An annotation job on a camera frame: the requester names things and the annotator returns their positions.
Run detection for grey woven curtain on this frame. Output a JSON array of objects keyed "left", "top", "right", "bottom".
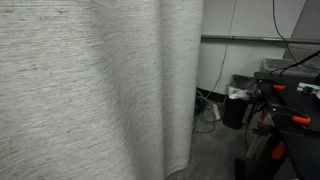
[{"left": 0, "top": 0, "right": 204, "bottom": 180}]

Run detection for white power strip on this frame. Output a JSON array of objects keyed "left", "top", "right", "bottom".
[{"left": 212, "top": 103, "right": 221, "bottom": 120}]

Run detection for black trash bin with liner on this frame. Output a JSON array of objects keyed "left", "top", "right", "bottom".
[{"left": 223, "top": 74, "right": 255, "bottom": 130}]

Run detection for grey plastic bin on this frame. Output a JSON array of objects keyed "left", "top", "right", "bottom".
[{"left": 260, "top": 59, "right": 319, "bottom": 76}]

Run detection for black work table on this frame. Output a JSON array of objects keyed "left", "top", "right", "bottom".
[{"left": 234, "top": 71, "right": 320, "bottom": 180}]

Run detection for white item on table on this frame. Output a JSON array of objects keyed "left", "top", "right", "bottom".
[{"left": 297, "top": 82, "right": 320, "bottom": 95}]

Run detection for tangled black floor cables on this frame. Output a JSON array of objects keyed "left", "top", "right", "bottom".
[{"left": 192, "top": 87, "right": 224, "bottom": 135}]

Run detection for metal wall rail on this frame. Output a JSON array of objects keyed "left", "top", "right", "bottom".
[{"left": 201, "top": 35, "right": 320, "bottom": 45}]

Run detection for upper orange-handled clamp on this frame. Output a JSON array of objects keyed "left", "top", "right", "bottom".
[{"left": 257, "top": 79, "right": 286, "bottom": 90}]

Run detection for orange-handled clamp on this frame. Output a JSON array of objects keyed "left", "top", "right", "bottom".
[
  {"left": 267, "top": 104, "right": 311, "bottom": 125},
  {"left": 257, "top": 79, "right": 286, "bottom": 90}
]

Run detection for thin white wall cable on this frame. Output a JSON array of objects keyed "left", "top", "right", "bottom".
[{"left": 205, "top": 0, "right": 238, "bottom": 99}]

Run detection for lower orange-handled clamp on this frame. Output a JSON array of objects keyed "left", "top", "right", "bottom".
[{"left": 267, "top": 104, "right": 311, "bottom": 125}]

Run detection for black hanging cable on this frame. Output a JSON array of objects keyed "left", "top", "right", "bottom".
[{"left": 272, "top": 0, "right": 320, "bottom": 72}]

